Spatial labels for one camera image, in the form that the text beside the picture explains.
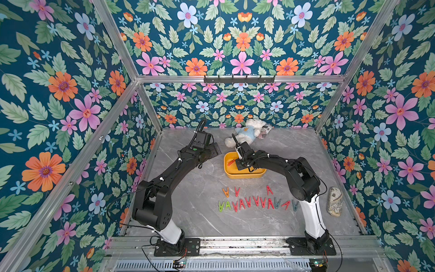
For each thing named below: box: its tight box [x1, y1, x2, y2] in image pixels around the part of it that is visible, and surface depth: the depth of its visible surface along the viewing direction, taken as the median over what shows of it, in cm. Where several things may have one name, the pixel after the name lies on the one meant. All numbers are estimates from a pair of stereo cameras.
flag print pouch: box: [327, 186, 343, 218], surface depth 85 cm
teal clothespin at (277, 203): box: [274, 197, 282, 210], surface depth 88 cm
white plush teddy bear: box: [224, 119, 266, 148], surface depth 110 cm
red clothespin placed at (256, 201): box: [252, 195, 260, 207], surface depth 90 cm
